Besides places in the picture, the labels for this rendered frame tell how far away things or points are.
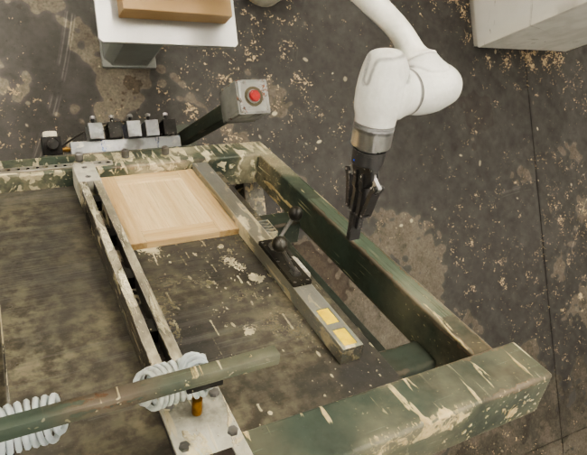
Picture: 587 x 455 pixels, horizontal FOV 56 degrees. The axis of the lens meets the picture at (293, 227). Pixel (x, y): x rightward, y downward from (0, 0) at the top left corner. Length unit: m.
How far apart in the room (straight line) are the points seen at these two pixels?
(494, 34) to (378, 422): 3.17
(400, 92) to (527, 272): 3.09
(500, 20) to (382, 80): 2.71
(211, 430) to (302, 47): 2.58
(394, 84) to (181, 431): 0.75
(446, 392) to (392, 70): 0.62
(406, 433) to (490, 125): 3.19
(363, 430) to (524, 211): 3.32
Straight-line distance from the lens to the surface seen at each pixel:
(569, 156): 4.54
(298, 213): 1.35
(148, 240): 1.46
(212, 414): 0.90
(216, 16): 2.11
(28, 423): 0.71
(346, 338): 1.16
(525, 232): 4.12
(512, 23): 3.75
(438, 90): 1.26
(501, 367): 1.12
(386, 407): 0.96
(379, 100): 1.15
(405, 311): 1.34
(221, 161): 1.89
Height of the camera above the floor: 2.66
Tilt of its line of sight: 63 degrees down
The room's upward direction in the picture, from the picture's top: 87 degrees clockwise
